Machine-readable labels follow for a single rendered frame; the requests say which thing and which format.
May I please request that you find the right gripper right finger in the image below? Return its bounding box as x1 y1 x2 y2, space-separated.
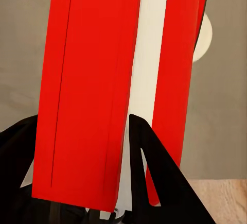
129 114 216 224

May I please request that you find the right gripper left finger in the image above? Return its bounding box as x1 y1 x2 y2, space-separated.
0 115 38 224

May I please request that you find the radio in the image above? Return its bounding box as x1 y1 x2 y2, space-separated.
31 0 207 224

